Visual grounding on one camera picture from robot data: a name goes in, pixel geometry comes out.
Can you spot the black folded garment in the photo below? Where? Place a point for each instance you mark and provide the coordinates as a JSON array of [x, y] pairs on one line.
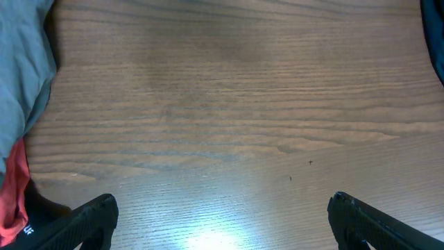
[[40, 210]]

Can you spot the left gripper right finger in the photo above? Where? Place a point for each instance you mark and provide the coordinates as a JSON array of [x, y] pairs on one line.
[[357, 226]]

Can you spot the red folded garment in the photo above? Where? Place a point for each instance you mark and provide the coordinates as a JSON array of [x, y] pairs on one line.
[[14, 217]]

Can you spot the grey folded shorts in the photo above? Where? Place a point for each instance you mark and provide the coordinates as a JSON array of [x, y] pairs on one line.
[[27, 69]]

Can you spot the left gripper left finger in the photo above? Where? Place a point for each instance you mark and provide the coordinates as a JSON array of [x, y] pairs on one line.
[[89, 227]]

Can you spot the navy blue shorts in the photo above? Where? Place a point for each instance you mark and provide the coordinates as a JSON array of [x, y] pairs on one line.
[[432, 22]]

